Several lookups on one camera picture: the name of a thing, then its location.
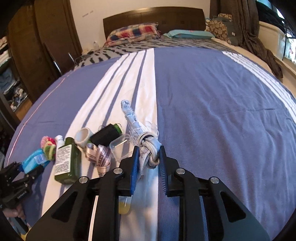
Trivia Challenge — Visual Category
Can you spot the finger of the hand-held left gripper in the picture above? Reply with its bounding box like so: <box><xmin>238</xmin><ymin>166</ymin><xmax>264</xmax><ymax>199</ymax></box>
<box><xmin>0</xmin><ymin>162</ymin><xmax>23</xmax><ymax>184</ymax></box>
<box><xmin>22</xmin><ymin>166</ymin><xmax>45</xmax><ymax>186</ymax></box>

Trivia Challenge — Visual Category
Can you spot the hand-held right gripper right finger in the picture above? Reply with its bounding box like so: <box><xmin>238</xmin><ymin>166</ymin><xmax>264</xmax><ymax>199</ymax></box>
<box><xmin>158</xmin><ymin>146</ymin><xmax>271</xmax><ymax>241</ymax></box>

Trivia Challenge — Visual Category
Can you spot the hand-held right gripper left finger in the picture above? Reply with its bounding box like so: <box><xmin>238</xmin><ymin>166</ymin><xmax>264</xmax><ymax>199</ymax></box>
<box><xmin>25</xmin><ymin>146</ymin><xmax>140</xmax><ymax>241</ymax></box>

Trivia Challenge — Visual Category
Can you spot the blue snack packet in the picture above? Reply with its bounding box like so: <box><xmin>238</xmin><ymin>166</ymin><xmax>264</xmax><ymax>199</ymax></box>
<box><xmin>21</xmin><ymin>149</ymin><xmax>51</xmax><ymax>174</ymax></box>

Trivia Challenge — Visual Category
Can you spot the grey cord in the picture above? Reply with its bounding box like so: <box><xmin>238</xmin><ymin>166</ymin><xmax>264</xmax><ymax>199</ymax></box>
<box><xmin>120</xmin><ymin>100</ymin><xmax>162</xmax><ymax>183</ymax></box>

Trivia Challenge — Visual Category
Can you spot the black thread spool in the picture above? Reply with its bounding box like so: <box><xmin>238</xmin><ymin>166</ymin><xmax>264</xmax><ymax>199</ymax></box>
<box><xmin>90</xmin><ymin>123</ymin><xmax>123</xmax><ymax>147</ymax></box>

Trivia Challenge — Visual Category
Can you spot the white tape roll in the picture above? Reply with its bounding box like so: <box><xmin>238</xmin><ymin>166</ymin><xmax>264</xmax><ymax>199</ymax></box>
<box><xmin>74</xmin><ymin>127</ymin><xmax>94</xmax><ymax>147</ymax></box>

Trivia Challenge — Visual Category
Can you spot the person's left hand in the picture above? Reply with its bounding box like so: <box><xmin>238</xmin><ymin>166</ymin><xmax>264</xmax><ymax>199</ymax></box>
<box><xmin>5</xmin><ymin>205</ymin><xmax>25</xmax><ymax>219</ymax></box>

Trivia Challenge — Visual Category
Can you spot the pink and green scrunchie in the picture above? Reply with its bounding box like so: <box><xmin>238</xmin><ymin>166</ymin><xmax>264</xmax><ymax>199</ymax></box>
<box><xmin>40</xmin><ymin>136</ymin><xmax>57</xmax><ymax>161</ymax></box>

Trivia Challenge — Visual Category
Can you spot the clear plastic box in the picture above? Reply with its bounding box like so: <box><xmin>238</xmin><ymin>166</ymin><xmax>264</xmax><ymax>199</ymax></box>
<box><xmin>109</xmin><ymin>134</ymin><xmax>132</xmax><ymax>160</ymax></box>

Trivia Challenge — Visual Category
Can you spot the clear tube with yellow end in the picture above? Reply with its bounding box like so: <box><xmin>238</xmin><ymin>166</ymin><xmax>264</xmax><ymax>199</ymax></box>
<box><xmin>118</xmin><ymin>196</ymin><xmax>132</xmax><ymax>215</ymax></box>

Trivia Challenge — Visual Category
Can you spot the striped ribbon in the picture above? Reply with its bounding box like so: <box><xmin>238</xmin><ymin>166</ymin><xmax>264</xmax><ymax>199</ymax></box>
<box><xmin>85</xmin><ymin>143</ymin><xmax>112</xmax><ymax>178</ymax></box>

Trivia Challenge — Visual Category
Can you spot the green bottle with white label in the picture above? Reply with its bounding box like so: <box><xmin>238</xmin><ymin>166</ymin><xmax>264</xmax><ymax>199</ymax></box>
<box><xmin>54</xmin><ymin>137</ymin><xmax>81</xmax><ymax>184</ymax></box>

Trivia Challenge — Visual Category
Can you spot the blue and white striped blanket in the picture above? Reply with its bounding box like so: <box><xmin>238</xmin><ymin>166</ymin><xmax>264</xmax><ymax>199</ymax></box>
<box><xmin>5</xmin><ymin>47</ymin><xmax>296</xmax><ymax>241</ymax></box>

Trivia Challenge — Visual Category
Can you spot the pile of folded clothes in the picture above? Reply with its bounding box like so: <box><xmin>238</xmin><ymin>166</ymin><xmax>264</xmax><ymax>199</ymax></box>
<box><xmin>0</xmin><ymin>37</ymin><xmax>28</xmax><ymax>112</ymax></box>

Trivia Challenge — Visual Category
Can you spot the grey patterned blanket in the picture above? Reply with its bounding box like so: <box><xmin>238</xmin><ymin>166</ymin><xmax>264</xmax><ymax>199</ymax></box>
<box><xmin>74</xmin><ymin>35</ymin><xmax>232</xmax><ymax>69</ymax></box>

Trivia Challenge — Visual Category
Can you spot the dark wooden wardrobe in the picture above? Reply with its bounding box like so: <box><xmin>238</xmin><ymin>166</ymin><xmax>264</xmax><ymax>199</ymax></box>
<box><xmin>0</xmin><ymin>0</ymin><xmax>82</xmax><ymax>121</ymax></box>

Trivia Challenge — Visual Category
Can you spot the plaid pillow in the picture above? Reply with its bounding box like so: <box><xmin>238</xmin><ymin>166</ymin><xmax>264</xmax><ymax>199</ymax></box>
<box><xmin>105</xmin><ymin>22</ymin><xmax>161</xmax><ymax>44</ymax></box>

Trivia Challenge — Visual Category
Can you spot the teal pillow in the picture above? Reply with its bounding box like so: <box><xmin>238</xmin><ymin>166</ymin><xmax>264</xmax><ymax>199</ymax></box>
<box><xmin>163</xmin><ymin>29</ymin><xmax>215</xmax><ymax>39</ymax></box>

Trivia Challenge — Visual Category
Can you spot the cream bed sheet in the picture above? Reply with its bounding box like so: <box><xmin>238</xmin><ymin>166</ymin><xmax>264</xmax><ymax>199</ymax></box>
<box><xmin>213</xmin><ymin>38</ymin><xmax>296</xmax><ymax>98</ymax></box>

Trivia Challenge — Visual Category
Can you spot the dark wooden headboard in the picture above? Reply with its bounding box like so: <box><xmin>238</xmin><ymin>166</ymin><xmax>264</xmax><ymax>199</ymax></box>
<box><xmin>103</xmin><ymin>6</ymin><xmax>206</xmax><ymax>42</ymax></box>

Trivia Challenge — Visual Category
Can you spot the wood slice print cushion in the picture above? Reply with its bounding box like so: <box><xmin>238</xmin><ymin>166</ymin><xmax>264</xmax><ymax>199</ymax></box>
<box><xmin>205</xmin><ymin>13</ymin><xmax>241</xmax><ymax>45</ymax></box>

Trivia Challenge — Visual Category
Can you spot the brown curtain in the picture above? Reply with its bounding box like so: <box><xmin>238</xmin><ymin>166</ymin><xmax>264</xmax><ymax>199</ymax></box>
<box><xmin>209</xmin><ymin>0</ymin><xmax>284</xmax><ymax>79</ymax></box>

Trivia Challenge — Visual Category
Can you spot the white storage box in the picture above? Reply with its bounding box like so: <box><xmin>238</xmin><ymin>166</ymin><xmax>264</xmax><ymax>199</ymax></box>
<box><xmin>258</xmin><ymin>21</ymin><xmax>286</xmax><ymax>61</ymax></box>

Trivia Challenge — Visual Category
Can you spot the dark cloth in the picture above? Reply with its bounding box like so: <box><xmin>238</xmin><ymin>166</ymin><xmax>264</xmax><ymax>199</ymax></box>
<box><xmin>255</xmin><ymin>0</ymin><xmax>285</xmax><ymax>26</ymax></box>

